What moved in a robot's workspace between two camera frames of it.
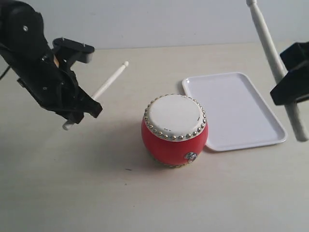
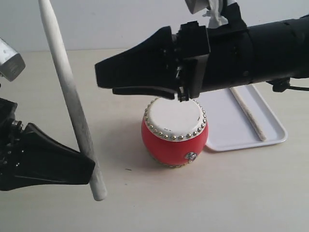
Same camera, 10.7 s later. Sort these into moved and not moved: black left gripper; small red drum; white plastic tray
Moved: black left gripper
Not moved: small red drum; white plastic tray
